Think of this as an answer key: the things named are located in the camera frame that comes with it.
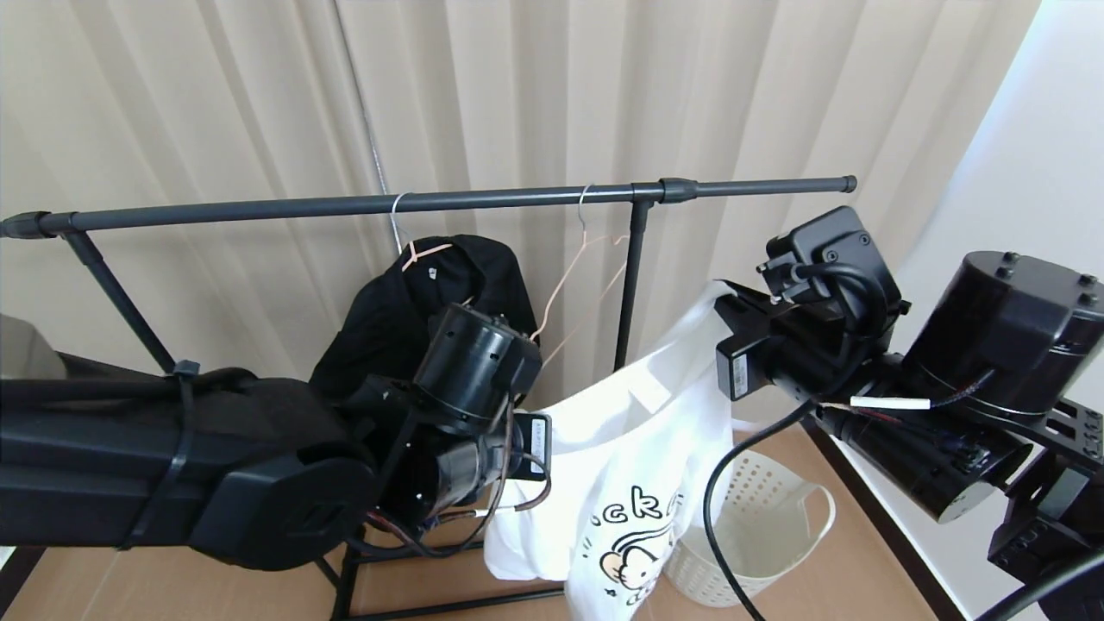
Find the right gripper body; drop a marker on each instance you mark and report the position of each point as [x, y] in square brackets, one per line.
[940, 466]

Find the white laundry basket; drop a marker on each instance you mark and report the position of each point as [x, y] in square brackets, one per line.
[776, 552]

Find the black shorts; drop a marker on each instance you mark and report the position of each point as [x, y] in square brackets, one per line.
[388, 310]

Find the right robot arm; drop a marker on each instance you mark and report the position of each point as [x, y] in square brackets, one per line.
[1000, 328]

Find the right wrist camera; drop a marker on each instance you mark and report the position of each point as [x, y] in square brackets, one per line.
[837, 267]

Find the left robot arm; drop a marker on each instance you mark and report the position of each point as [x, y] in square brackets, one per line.
[172, 466]

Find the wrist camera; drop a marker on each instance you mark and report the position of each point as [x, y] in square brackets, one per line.
[536, 444]
[837, 267]

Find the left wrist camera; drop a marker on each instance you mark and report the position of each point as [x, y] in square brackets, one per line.
[536, 444]

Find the pink clothes hanger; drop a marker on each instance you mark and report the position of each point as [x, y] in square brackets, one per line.
[586, 243]
[427, 253]

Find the black clothes rack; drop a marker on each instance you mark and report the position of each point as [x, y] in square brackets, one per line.
[259, 208]

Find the white printed t-shirt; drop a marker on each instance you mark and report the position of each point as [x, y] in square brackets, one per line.
[621, 448]

